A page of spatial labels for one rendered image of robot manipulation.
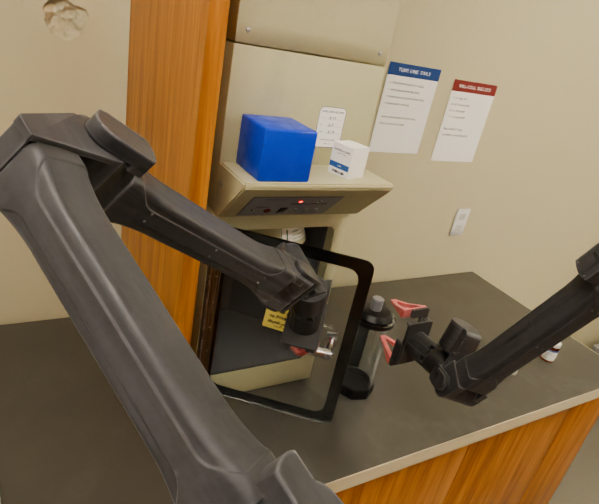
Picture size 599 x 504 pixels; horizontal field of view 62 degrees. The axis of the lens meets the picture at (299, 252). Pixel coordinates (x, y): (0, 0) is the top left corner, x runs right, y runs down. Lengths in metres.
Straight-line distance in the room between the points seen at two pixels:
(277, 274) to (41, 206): 0.38
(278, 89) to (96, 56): 0.49
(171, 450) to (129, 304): 0.10
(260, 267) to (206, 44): 0.33
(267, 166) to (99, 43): 0.57
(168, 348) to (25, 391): 0.91
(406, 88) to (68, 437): 1.31
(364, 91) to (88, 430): 0.88
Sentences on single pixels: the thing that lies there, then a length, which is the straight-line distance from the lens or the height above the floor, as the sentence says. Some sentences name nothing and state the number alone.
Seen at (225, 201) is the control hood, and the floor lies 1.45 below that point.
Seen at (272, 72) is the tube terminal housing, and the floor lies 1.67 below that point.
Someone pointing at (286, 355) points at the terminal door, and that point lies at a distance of 1.06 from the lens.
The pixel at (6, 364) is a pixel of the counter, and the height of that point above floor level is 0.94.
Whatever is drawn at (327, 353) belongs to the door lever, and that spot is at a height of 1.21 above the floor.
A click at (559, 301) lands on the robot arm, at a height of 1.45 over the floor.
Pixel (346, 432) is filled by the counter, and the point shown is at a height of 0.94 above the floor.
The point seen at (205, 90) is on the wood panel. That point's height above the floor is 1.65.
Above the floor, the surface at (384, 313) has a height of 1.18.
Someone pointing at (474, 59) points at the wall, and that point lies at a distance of 1.85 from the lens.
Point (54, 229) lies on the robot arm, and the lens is 0.41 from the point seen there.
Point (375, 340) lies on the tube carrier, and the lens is 1.22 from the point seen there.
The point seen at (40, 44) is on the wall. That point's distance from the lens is 1.27.
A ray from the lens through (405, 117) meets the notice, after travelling 1.71.
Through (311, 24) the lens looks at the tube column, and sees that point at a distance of 0.96.
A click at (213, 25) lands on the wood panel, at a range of 0.79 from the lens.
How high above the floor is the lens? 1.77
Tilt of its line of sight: 25 degrees down
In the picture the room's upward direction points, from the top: 12 degrees clockwise
